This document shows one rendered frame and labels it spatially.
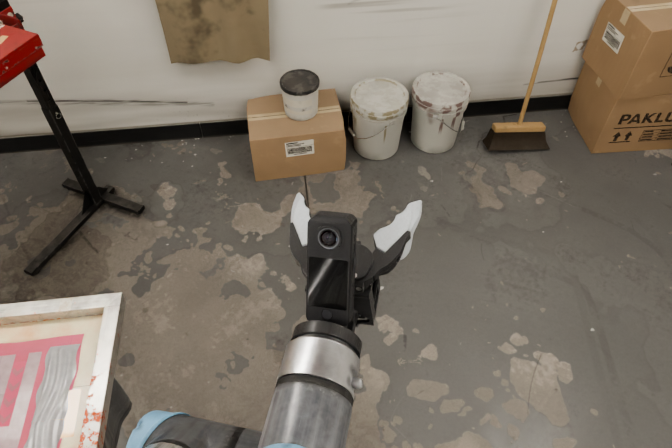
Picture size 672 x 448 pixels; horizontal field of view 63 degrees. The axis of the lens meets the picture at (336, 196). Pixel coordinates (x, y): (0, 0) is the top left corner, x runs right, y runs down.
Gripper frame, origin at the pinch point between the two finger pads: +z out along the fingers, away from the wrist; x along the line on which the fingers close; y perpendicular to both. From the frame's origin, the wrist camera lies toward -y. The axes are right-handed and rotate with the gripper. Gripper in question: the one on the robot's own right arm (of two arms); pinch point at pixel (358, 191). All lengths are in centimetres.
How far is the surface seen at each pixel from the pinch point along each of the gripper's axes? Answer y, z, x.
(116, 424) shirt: 100, -2, -81
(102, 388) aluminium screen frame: 61, -7, -63
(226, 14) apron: 72, 178, -104
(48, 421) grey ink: 62, -15, -72
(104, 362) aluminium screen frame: 60, -1, -65
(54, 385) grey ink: 62, -7, -75
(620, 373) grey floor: 180, 75, 78
